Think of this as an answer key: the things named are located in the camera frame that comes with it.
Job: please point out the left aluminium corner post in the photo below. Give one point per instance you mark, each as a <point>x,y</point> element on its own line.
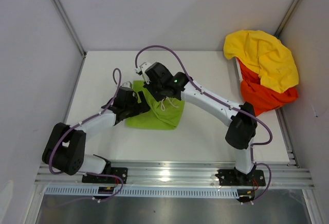
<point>68,26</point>

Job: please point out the aluminium corner post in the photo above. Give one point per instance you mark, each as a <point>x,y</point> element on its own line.
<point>68,26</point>
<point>287,17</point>

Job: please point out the right aluminium corner post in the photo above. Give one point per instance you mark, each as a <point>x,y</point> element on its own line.
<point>287,17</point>

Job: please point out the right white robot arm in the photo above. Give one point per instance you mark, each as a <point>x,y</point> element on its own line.
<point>238,118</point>

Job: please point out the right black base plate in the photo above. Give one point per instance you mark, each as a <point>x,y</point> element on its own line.
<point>233,177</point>

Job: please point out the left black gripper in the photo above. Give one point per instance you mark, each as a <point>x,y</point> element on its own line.
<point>145,108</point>

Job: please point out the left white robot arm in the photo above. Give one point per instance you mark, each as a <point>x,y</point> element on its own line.
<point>65,149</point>

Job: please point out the aluminium mounting rail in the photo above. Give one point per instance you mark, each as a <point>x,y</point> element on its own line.
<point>202,175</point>

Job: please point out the lime green shorts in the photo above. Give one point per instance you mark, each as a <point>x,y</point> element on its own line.
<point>163,115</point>

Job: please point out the orange shorts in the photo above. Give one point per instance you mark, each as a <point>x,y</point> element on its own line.
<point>262,98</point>

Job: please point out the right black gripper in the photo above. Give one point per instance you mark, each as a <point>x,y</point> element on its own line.
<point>149,87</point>

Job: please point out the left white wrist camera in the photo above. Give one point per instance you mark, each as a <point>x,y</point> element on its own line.
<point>127,84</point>

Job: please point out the white slotted cable duct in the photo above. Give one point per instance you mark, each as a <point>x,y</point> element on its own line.
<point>129,191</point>

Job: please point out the yellow shorts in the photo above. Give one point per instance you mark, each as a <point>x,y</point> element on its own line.
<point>266,56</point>

